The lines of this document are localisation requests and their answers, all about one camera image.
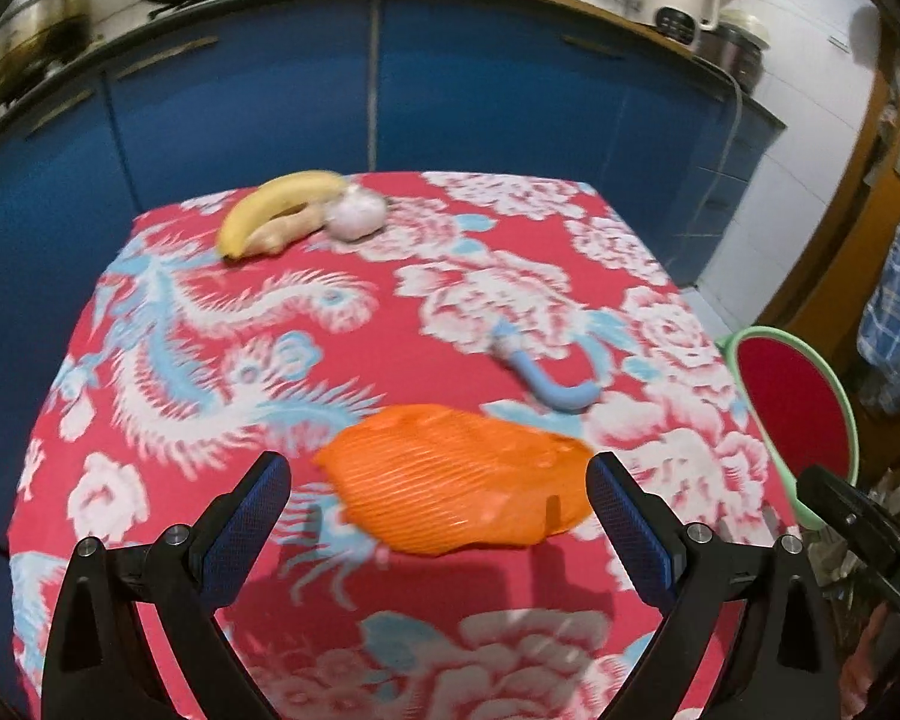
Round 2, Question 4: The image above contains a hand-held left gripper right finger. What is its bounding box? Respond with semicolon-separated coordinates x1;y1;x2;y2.
585;451;841;720

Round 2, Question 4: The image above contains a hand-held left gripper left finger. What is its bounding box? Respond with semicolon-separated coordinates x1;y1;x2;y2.
41;451;293;720

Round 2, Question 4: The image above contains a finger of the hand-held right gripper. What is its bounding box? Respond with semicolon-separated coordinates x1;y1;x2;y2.
795;465;890;563

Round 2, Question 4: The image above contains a red basin with green rim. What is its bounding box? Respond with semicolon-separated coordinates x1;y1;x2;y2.
724;325;860;533

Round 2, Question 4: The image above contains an orange mesh bag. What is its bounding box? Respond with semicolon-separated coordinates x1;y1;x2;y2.
316;405;597;558

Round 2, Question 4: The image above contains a light blue bent tube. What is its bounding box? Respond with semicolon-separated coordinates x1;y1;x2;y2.
490;319;609;416

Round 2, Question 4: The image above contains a ginger root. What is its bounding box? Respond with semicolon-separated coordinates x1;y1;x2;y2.
244;199;323;257

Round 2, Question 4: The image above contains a yellow banana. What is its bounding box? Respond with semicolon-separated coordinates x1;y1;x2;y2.
217;170;347;263

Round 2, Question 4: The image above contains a red floral tablecloth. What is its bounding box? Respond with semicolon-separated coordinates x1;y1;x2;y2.
7;171;796;720

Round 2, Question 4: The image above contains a garlic bulb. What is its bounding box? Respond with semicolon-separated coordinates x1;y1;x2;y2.
324;184;388;242

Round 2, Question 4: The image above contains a blue kitchen cabinet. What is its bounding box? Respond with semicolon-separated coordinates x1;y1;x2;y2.
0;0;788;571

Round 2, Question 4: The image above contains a dark rice cooker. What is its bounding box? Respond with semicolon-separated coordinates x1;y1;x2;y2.
696;10;767;92

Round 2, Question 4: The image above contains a large steel stockpot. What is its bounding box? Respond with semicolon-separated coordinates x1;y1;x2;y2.
0;0;115;110

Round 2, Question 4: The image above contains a wooden door frame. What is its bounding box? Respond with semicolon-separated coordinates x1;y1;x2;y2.
756;64;900;395

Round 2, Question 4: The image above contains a white power cable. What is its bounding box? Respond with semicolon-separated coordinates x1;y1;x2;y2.
699;79;745;230

